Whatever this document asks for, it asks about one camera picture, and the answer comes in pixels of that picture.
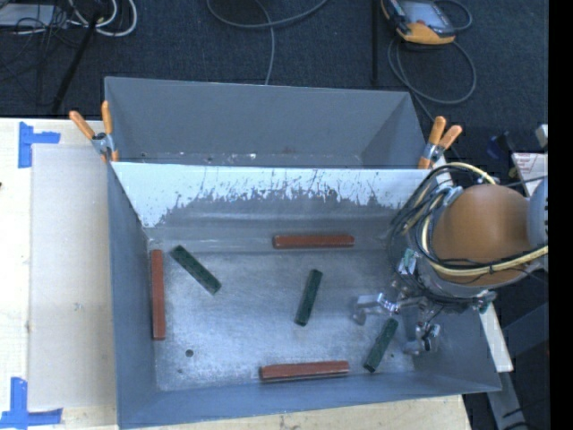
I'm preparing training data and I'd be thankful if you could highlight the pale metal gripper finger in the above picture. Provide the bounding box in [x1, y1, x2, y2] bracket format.
[351, 307, 384, 326]
[355, 293, 391, 309]

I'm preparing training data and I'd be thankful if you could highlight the dark green flat block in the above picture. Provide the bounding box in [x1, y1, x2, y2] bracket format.
[293, 269, 325, 328]
[362, 317, 400, 374]
[169, 245, 223, 297]

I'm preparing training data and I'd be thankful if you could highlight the red-brown flat block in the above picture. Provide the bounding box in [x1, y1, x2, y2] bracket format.
[272, 234, 356, 251]
[150, 248, 168, 341]
[258, 359, 352, 383]

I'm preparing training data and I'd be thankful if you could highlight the grey metal bin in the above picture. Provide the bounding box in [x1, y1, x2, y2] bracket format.
[103, 76, 503, 430]

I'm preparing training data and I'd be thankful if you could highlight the black cylinder on white bracket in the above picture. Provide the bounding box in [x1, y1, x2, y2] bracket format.
[402, 318, 443, 357]

